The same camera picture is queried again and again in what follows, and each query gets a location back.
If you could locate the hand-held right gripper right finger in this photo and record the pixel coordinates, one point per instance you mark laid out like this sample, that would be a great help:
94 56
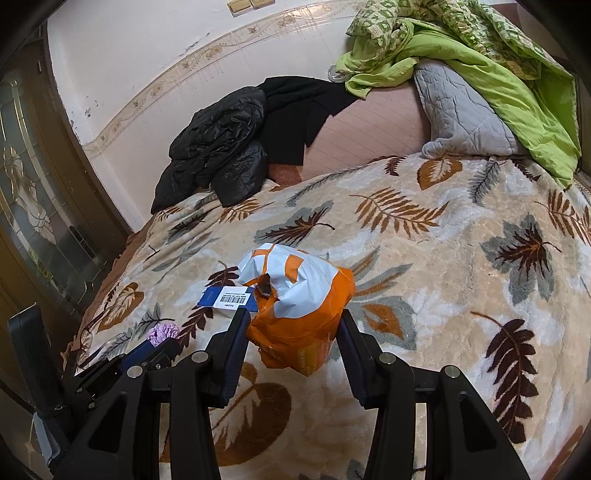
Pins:
355 369

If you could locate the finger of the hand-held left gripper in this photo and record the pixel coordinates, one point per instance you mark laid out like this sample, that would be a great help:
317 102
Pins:
104 365
147 354

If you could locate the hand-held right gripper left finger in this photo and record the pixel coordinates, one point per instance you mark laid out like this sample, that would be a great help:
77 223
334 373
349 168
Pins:
233 364

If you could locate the purple scrunchie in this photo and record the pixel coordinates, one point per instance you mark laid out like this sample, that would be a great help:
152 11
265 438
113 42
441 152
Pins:
162 333

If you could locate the orange white plastic bag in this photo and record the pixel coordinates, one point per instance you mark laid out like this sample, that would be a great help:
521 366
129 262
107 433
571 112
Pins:
300 314

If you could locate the white blue flattened carton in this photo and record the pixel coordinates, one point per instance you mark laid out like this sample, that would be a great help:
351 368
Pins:
228 297

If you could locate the black flat panel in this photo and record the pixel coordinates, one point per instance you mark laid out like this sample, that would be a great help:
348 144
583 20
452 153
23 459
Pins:
34 360

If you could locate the leaf printed blanket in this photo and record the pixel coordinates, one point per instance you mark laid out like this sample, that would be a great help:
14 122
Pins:
438 286

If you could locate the wooden glass door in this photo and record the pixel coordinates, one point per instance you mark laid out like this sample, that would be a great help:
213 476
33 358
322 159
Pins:
46 207

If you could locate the black puffer jacket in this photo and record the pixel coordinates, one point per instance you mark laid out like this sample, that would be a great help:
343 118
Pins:
217 138

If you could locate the pink bed sheet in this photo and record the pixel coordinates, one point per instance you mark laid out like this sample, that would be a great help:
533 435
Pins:
369 134

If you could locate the black cloth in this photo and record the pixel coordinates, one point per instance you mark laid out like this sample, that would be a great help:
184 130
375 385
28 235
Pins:
304 110

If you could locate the grey quilted pillow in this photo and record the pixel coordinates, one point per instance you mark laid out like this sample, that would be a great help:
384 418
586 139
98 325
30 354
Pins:
457 115

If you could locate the clear round glass dish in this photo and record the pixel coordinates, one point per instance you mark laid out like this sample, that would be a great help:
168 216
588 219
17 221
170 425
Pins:
337 74

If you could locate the green quilt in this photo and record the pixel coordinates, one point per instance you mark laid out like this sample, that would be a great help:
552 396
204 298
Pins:
498 74

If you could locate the brass wall switch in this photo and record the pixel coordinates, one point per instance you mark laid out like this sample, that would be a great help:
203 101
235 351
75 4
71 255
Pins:
261 2
239 5

